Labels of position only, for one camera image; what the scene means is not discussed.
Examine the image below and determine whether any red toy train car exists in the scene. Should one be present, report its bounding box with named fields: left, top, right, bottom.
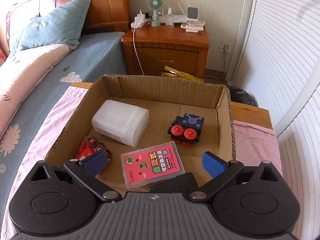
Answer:
left=76, top=137, right=112, bottom=177

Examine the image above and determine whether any black toy train car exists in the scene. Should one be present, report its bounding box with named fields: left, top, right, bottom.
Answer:
left=167, top=113, right=204, bottom=147

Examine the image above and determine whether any pink card pack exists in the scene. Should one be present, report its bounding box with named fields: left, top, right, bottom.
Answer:
left=120, top=141, right=185, bottom=189

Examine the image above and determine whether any white translucent plastic container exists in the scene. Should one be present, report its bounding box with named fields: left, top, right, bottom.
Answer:
left=92, top=100, right=150, bottom=147

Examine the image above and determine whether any black device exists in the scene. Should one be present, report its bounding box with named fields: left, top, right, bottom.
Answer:
left=149, top=172, right=199, bottom=196

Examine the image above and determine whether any pink table cloth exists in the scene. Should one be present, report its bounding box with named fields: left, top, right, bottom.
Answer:
left=1, top=86, right=282, bottom=239

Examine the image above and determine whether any brown cardboard box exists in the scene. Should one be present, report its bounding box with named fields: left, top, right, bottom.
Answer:
left=46, top=75, right=236, bottom=194

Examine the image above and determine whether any yellow plastic object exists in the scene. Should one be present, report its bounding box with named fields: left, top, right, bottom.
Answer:
left=161, top=66, right=204, bottom=82

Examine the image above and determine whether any blue bed sheet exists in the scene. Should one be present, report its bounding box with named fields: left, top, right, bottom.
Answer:
left=1, top=32, right=126, bottom=216

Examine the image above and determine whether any pink floral quilt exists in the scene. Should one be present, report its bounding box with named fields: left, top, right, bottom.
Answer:
left=1, top=44, right=71, bottom=134

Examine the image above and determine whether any white louvered closet door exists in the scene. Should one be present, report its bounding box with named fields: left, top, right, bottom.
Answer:
left=232, top=0, right=319, bottom=239

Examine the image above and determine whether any wooden nightstand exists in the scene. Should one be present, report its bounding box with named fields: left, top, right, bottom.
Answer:
left=121, top=25, right=209, bottom=78

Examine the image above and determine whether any white remote control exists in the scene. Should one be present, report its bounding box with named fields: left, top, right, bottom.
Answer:
left=180, top=21, right=206, bottom=33

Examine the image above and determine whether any blue pillow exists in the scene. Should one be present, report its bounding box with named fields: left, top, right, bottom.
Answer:
left=9, top=0, right=91, bottom=54

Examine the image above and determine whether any white power strip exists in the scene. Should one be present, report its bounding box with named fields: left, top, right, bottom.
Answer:
left=131, top=10, right=148, bottom=29

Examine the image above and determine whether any clear spray bottle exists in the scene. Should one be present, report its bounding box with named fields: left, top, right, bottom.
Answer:
left=165, top=7, right=174, bottom=27

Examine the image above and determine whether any small clock display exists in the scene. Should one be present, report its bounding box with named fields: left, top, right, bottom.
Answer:
left=187, top=3, right=199, bottom=21

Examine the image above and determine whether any wooden headboard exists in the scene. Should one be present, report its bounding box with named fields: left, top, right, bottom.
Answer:
left=4, top=0, right=130, bottom=36

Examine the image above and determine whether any small green desk fan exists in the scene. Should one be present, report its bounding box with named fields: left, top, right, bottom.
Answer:
left=148, top=0, right=163, bottom=27

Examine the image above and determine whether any wall power socket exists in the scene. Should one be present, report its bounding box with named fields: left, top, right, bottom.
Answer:
left=220, top=42, right=231, bottom=54

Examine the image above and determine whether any white charging cable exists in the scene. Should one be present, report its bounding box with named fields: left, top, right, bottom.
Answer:
left=132, top=27, right=145, bottom=76

